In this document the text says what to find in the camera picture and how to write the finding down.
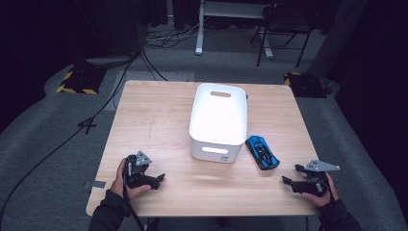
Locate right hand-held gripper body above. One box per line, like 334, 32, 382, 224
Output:
299, 159, 341, 197

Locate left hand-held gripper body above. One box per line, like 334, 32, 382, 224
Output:
124, 150, 153, 191

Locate blue toy car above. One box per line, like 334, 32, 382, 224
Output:
244, 135, 281, 171

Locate white plastic bin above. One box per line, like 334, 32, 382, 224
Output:
189, 82, 249, 165

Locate person's left hand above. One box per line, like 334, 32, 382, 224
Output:
110, 157, 152, 200

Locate person's right hand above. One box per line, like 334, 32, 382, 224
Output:
301, 171, 341, 208

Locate grey tape strip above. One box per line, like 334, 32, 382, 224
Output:
83, 180, 107, 190

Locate person's dark pants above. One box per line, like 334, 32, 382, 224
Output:
146, 216, 287, 231

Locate yellow black striped floor plate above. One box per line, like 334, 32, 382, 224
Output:
283, 71, 329, 99
56, 64, 108, 95

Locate grey column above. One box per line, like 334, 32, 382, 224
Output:
308, 0, 369, 79

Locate black chair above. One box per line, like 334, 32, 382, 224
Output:
249, 2, 314, 68

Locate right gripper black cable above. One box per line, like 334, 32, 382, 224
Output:
316, 177, 336, 231

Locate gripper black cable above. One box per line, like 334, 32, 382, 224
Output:
316, 177, 336, 231
122, 160, 146, 231

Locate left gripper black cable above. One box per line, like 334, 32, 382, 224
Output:
122, 160, 146, 231

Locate long black floor cable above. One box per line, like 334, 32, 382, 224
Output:
0, 47, 142, 222

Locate bundle of floor cables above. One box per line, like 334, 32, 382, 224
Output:
141, 22, 200, 50

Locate white desk frame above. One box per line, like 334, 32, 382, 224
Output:
194, 0, 274, 60

